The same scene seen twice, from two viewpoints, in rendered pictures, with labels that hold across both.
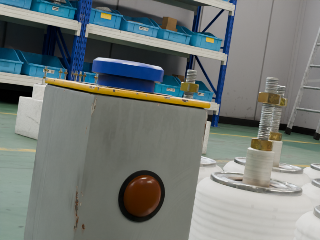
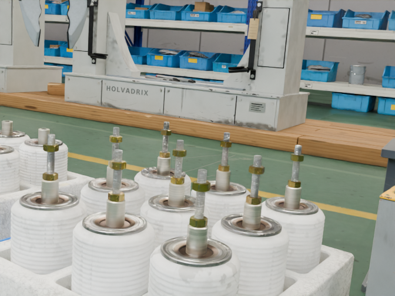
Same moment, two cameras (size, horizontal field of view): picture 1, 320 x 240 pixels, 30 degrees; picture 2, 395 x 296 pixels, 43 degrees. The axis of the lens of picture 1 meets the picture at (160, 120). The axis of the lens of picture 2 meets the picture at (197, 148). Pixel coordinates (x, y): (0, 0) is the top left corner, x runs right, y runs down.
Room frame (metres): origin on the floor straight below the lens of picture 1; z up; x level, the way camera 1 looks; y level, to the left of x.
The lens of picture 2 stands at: (0.80, 0.43, 0.46)
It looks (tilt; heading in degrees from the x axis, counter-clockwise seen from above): 11 degrees down; 246
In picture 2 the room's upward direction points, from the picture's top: 4 degrees clockwise
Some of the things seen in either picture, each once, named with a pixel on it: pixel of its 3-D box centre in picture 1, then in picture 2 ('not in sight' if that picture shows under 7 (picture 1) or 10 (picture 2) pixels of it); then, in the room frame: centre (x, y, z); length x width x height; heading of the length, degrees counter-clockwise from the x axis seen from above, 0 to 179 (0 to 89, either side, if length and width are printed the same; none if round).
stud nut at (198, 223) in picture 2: not in sight; (198, 221); (0.59, -0.02, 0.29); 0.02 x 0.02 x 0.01; 51
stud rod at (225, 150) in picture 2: not in sight; (224, 156); (0.45, -0.25, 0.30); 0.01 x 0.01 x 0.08
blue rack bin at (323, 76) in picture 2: not in sight; (315, 70); (-2.50, -4.05, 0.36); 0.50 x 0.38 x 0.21; 41
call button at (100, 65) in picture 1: (126, 80); not in sight; (0.33, 0.02, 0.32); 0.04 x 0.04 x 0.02
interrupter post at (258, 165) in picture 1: (258, 169); (251, 215); (0.49, -0.09, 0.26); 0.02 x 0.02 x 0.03
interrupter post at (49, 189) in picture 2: not in sight; (50, 191); (0.71, -0.23, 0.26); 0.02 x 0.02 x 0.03
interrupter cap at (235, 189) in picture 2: not in sight; (221, 188); (0.45, -0.25, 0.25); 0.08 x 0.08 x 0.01
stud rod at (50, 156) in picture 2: not in sight; (50, 162); (0.71, -0.23, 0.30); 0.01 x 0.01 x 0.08
